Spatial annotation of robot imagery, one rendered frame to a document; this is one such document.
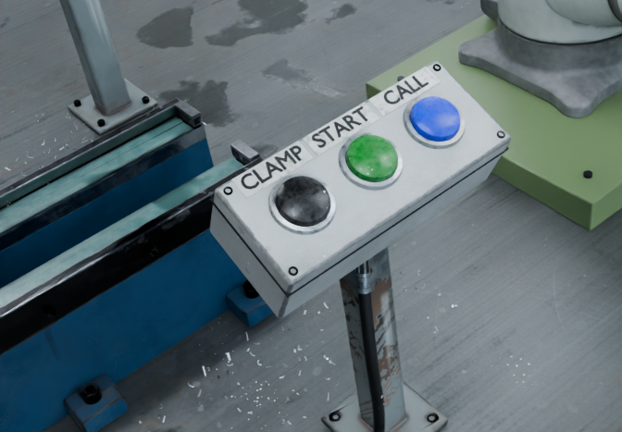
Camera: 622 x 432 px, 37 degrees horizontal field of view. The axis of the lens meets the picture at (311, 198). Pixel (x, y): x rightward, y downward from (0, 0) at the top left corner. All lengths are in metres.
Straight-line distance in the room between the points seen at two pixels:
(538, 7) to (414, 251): 0.27
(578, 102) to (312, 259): 0.51
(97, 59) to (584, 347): 0.61
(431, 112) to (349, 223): 0.09
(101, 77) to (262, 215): 0.61
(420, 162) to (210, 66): 0.65
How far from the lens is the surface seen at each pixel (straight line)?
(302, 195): 0.50
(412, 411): 0.73
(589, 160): 0.90
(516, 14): 0.97
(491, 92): 1.00
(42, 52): 1.29
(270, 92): 1.09
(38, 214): 0.81
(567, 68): 0.97
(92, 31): 1.06
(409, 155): 0.54
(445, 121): 0.55
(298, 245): 0.49
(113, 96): 1.10
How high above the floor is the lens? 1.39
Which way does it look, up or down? 40 degrees down
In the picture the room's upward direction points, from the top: 10 degrees counter-clockwise
